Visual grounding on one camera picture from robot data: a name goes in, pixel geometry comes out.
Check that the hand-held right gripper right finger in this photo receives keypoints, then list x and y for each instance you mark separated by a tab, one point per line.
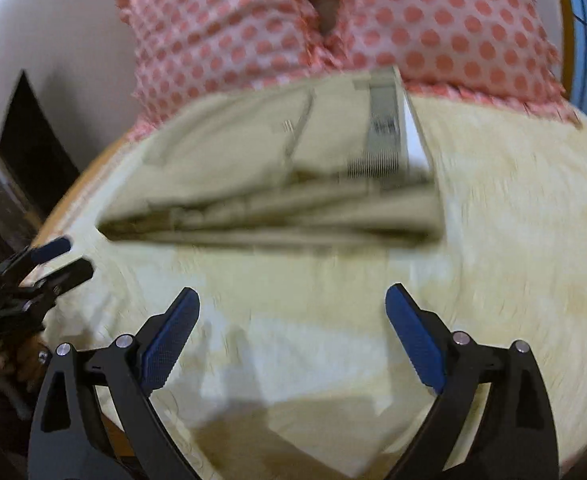
416	341

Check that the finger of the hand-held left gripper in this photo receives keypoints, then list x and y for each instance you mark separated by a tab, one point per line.
51	249
71	277

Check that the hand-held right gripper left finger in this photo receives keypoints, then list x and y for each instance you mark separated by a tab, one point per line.
169	342

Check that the beige pants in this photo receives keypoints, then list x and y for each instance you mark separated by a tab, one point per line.
273	170

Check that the person's left hand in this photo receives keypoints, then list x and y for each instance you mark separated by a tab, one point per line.
16	360

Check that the pale yellow blanket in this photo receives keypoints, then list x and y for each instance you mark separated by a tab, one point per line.
498	240

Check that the pink polka dot pillow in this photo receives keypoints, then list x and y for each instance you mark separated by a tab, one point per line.
253	25

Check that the wooden bed frame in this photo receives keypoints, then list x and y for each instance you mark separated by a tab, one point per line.
81	177

